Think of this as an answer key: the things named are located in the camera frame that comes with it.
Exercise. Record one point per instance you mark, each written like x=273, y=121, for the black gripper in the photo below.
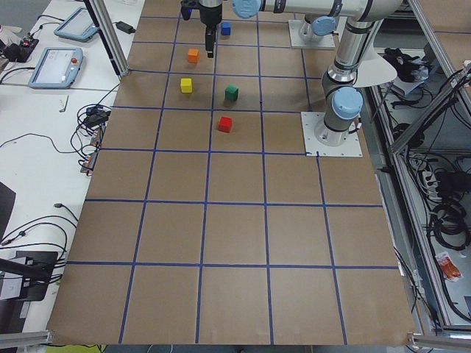
x=210, y=16

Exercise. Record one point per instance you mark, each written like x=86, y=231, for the teach pendant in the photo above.
x=78, y=26
x=57, y=68

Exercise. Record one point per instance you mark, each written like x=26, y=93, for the blue block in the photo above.
x=226, y=28

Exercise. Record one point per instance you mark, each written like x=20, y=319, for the allen key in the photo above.
x=63, y=104

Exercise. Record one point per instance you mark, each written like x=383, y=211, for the white chair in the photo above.
x=374, y=70

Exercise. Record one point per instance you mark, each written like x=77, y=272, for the red block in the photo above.
x=225, y=124

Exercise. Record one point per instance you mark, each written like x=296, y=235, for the orange snack packet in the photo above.
x=448, y=268

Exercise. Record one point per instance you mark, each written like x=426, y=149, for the yellow block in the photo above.
x=186, y=85

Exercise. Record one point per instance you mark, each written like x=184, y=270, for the near teach pendant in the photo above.
x=57, y=68

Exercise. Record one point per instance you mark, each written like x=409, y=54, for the aluminium frame post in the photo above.
x=103, y=23

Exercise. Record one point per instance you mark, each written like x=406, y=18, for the black power adapter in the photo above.
x=125, y=27

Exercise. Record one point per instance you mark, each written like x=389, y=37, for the orange block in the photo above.
x=193, y=56

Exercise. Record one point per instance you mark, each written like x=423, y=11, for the green block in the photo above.
x=231, y=93

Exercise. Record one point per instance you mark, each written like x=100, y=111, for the far teach pendant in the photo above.
x=78, y=26

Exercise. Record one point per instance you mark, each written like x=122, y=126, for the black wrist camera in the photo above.
x=186, y=8

